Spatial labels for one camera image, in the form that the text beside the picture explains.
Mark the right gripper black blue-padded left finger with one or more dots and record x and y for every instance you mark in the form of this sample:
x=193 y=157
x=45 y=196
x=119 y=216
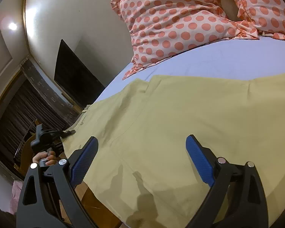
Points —
x=48 y=197

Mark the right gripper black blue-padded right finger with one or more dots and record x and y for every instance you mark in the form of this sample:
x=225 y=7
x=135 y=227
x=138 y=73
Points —
x=236 y=197

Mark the khaki yellow pants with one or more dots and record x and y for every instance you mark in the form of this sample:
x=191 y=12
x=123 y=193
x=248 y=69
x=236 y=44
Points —
x=142 y=172

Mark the person's left hand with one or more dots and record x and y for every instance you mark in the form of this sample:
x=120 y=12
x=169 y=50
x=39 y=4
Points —
x=49 y=157

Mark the dark window curtain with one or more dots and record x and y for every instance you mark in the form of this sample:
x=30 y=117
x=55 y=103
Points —
x=19 y=118

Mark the pink cloth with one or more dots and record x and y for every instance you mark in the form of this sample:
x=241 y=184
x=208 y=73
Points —
x=16 y=191

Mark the black flat screen television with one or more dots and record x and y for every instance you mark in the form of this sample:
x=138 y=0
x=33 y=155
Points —
x=75 y=78

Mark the light blue bed sheet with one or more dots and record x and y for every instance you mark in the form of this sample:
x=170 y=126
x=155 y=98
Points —
x=229 y=59

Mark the polka dot pillow left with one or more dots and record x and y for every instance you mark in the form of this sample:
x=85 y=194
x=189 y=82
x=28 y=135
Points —
x=161 y=29

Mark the polka dot pillow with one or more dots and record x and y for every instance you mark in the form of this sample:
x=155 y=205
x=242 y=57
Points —
x=161 y=29
x=267 y=16

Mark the polka dot pillow right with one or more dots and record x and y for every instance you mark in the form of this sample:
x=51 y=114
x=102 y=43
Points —
x=267 y=16

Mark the wooden bed frame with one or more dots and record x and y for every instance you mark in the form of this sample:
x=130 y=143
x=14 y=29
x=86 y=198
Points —
x=101 y=215

